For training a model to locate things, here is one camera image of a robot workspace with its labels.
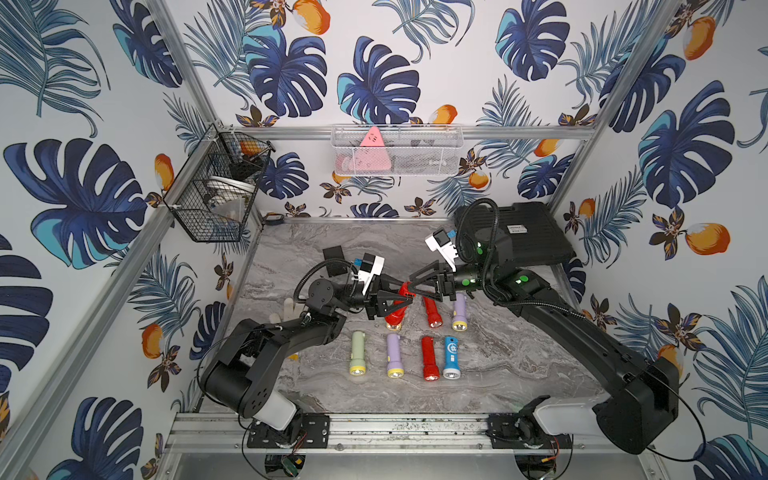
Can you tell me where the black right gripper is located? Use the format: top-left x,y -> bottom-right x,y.
407,257 -> 495,305

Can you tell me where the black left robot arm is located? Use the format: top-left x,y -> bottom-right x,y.
199,275 -> 413,431

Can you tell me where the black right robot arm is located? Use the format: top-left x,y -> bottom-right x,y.
409,261 -> 679,454

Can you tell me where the purple flashlight back right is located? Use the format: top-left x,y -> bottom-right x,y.
452,293 -> 468,332

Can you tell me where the purple flashlight front row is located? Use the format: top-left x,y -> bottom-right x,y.
387,333 -> 404,378

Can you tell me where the green flashlight front left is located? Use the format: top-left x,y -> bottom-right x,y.
349,331 -> 367,376

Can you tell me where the red flashlight front row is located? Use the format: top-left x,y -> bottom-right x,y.
421,336 -> 441,381

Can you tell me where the blue flashlight front right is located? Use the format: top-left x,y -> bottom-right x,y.
443,336 -> 461,380

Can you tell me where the small black box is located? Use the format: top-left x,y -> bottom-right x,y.
322,245 -> 347,277

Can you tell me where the white work glove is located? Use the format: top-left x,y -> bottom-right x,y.
269,298 -> 304,331

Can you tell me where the large black tool case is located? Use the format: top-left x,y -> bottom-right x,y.
453,202 -> 574,267

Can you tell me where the pink triangle item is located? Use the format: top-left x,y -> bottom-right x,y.
351,126 -> 392,173

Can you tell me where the black tape roll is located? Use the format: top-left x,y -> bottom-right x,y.
262,212 -> 285,226

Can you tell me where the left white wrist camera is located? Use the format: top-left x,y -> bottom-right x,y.
354,253 -> 384,295

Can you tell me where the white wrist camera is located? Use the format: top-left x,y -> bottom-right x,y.
354,253 -> 384,295
425,229 -> 459,271

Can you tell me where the left black corrugated cable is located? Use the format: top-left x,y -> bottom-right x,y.
292,259 -> 361,301

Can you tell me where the black corrugated cable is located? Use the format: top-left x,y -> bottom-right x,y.
292,259 -> 361,301
455,197 -> 502,283

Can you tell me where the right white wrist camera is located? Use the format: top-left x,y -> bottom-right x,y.
425,229 -> 459,271

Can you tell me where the right black corrugated cable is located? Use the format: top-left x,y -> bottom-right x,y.
455,197 -> 502,283

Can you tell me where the clear mesh wall tray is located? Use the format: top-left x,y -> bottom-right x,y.
330,125 -> 464,177

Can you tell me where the black wire basket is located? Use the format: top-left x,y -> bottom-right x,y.
163,125 -> 275,244

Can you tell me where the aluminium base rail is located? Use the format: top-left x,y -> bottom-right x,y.
165,413 -> 621,455

